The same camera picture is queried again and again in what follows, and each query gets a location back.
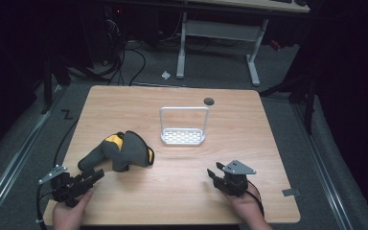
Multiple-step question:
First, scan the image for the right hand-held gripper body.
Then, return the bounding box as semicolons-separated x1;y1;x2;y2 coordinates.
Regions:
213;159;258;197

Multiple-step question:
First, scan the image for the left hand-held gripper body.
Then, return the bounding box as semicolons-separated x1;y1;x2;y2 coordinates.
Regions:
38;164;94;208

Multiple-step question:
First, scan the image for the grey and yellow oven mitt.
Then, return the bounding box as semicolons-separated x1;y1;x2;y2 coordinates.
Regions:
77;129;156;173

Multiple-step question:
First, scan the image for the white metal rack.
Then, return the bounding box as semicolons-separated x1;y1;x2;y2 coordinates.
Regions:
159;105;211;147

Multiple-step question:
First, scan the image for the person's left hand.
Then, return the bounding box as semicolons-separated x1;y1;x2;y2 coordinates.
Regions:
52;188;95;230

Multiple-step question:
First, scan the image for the person's right hand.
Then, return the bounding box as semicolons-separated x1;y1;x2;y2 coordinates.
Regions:
219;187;266;225

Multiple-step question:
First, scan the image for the grey tape piece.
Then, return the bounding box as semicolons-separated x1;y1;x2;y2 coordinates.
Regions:
281;188;302;197

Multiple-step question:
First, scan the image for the black metal stand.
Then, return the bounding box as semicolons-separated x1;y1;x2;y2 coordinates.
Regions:
39;56;73;116
258;71;319;136

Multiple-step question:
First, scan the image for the small red object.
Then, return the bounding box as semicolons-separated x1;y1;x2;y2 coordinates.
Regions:
268;39;283;53

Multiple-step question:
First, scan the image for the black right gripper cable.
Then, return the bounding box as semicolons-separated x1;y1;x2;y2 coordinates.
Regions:
244;179;266;219

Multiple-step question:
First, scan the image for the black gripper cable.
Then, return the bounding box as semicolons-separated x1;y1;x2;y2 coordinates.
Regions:
35;182;54;230
244;179;266;219

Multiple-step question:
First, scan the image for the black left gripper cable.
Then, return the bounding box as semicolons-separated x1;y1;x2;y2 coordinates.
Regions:
35;182;54;230

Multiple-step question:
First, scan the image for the black cable beside table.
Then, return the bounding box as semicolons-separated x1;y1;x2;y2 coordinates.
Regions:
53;117;81;169

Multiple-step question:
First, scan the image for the metal floor rail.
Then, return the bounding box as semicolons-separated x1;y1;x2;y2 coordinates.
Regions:
292;103;356;230
0;85;63;224

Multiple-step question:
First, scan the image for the bundle of black floor cables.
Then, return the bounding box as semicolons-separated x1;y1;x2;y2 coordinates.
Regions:
66;8;148;87

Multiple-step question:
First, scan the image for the white frame desk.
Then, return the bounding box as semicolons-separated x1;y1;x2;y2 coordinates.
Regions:
175;0;311;88

